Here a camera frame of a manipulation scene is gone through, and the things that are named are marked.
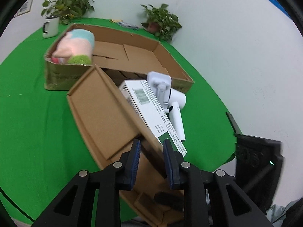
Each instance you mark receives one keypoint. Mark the large open cardboard box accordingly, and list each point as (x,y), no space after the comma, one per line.
(121,55)

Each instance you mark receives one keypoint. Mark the right potted green plant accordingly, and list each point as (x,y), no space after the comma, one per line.
(160,22)

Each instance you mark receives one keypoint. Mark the green table cloth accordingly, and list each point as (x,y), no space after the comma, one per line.
(42,149)

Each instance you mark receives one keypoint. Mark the white hair dryer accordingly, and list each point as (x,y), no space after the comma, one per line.
(176,103)

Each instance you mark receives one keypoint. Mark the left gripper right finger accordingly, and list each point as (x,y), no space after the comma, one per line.
(210,198)

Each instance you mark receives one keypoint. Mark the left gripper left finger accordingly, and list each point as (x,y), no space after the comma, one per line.
(94,198)

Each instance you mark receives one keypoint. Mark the left potted green plant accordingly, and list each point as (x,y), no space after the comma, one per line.
(66,10)

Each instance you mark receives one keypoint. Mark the brown cardboard insert tray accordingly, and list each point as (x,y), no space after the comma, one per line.
(108,125)

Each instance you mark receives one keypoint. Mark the white enamel mug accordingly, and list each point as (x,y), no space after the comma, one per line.
(51,26)

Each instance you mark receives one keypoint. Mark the pastel plush toy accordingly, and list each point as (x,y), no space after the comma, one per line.
(76,47)

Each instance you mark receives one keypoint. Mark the small patterned packet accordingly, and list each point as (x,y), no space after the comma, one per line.
(124,24)

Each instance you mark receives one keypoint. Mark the potted green plant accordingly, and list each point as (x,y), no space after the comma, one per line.
(66,10)
(160,22)

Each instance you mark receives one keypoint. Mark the white box with barcode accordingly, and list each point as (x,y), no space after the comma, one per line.
(141,97)

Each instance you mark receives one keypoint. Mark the white folding phone stand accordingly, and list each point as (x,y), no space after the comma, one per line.
(160,84)

